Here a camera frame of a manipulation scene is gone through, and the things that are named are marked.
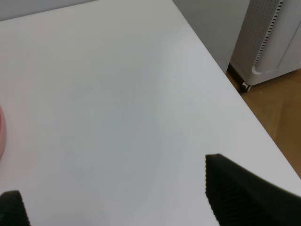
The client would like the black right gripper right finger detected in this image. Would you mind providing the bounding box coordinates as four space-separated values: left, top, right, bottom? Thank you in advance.
206 154 301 226

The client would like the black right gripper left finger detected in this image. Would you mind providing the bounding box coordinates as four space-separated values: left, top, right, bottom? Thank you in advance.
0 190 31 226

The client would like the pink plate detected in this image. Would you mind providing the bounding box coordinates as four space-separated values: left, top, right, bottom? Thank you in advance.
0 107 7 156

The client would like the white perforated air purifier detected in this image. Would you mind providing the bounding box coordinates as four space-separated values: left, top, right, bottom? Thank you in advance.
230 0 301 93

